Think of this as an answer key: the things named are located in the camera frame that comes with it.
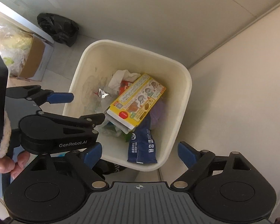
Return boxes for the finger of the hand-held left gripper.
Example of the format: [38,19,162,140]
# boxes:
[38,111,106,134]
[7,85,74,106]

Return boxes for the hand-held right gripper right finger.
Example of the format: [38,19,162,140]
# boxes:
[171,141,252,189]

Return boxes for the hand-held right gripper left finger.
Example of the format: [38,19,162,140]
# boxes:
[29,143,109,190]

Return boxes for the silver foil wrapper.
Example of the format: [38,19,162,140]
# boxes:
[97,87,111,99]

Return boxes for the dark blue packet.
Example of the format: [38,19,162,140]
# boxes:
[127,115,158,164]

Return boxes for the yellow printed carton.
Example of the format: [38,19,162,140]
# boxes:
[107,73,167,131]

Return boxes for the lilac plastic bag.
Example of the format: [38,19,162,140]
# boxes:
[149,98,166,130]

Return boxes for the white tissue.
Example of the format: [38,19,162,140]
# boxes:
[108,69,140,94]

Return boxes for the cream plastic trash bin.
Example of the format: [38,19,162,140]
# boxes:
[63,40,192,171]

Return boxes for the person's left forearm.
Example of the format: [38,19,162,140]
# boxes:
[0,113,13,158]

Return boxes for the person's left hand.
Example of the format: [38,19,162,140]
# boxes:
[0,152,30,180]

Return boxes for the cardboard box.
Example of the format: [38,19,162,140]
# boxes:
[19,33,55,80]

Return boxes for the black plastic bag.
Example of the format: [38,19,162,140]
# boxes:
[37,13,80,47]

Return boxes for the clear plastic bags with greens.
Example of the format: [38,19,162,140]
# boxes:
[0,7,35,77]

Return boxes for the grey metal door frame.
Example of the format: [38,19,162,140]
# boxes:
[0,0,55,44]

